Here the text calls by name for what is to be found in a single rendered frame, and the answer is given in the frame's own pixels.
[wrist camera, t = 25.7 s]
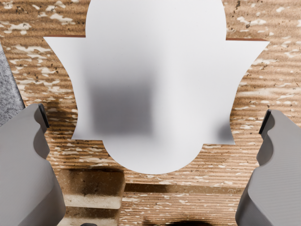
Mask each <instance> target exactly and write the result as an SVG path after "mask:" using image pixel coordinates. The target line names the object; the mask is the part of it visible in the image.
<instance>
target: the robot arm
mask: <svg viewBox="0 0 301 226"><path fill-rule="evenodd" d="M47 128H50V127H49V123H48V120H47V115H46V111H45V109H44V106H43V104H42V103H39V104H37V103H34V104H30V105H28V106H27V107H26V108H25V109H23V110H22V111H21V112H19V113H18V114H17V115H16V116H14V117H13V118H11V119H10V120H9V121H7V122H6V123H5V124H4V125H2V126H1V127H0V226H57V225H58V224H59V223H60V221H61V220H62V219H63V217H64V215H65V212H66V206H65V202H64V198H63V194H62V190H61V187H60V185H59V183H58V180H57V178H56V175H55V173H54V171H53V168H52V166H51V163H50V162H49V161H48V160H46V158H47V156H48V154H49V153H50V148H49V146H48V144H47V141H46V139H45V136H44V134H45V132H46V130H47ZM259 134H261V137H262V139H263V143H262V145H261V147H260V149H259V151H258V153H257V156H256V159H257V161H258V163H259V167H257V168H255V169H254V170H253V172H252V175H251V177H250V179H249V181H248V183H247V185H246V187H245V189H244V191H243V193H242V196H241V198H240V202H239V205H238V207H237V210H236V214H235V220H236V223H237V225H238V226H301V128H300V127H299V126H298V125H296V124H295V123H294V122H293V121H291V120H290V119H289V118H288V117H287V116H285V115H284V114H283V113H282V112H281V111H279V110H275V109H274V110H271V109H268V110H267V111H266V114H265V116H264V119H263V122H262V124H261V127H260V130H259Z"/></svg>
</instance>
